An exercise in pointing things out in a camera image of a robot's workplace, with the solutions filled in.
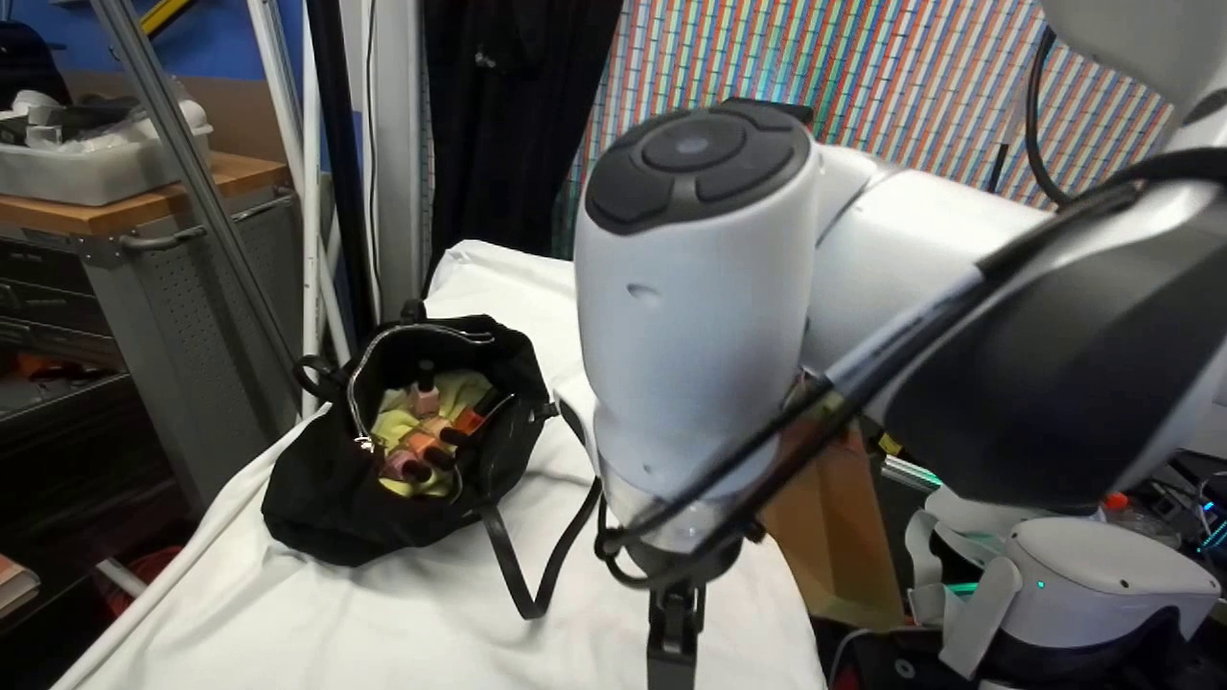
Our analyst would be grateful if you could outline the orange nail polish bottle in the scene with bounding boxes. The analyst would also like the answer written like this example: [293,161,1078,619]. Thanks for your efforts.
[444,403,492,440]

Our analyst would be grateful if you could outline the white table cloth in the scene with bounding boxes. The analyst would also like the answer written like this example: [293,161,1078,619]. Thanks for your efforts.
[54,235,830,690]

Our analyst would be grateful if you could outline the white metal pole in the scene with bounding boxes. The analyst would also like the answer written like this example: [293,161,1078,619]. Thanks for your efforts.
[242,0,354,388]

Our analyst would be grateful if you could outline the tan wrist camera block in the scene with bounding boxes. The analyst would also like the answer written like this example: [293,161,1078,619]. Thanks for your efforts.
[755,416,911,633]

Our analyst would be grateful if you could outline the grey cabinet with wooden top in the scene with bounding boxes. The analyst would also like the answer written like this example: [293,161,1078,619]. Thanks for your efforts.
[0,150,309,690]

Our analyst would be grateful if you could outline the black handbag with strap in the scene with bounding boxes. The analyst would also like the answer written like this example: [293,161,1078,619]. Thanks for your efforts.
[258,300,611,626]

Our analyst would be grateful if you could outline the black metal pole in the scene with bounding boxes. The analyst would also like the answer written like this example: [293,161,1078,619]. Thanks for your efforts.
[299,0,381,346]

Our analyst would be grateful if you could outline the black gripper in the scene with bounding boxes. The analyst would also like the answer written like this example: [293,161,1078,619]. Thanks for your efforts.
[646,582,706,690]

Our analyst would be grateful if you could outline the white plastic bin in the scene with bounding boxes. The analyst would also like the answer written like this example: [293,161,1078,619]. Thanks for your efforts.
[0,90,214,205]

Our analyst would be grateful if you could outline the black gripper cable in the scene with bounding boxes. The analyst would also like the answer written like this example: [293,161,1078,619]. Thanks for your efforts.
[589,21,1227,593]

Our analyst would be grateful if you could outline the grey aluminium pole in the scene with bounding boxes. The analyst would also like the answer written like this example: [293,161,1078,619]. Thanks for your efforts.
[87,0,317,388]

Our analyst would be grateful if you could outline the black curtain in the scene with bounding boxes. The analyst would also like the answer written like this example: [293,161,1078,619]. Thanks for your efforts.
[426,0,628,259]

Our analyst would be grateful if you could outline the yellow cloth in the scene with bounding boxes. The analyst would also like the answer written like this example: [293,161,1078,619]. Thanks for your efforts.
[363,368,499,504]

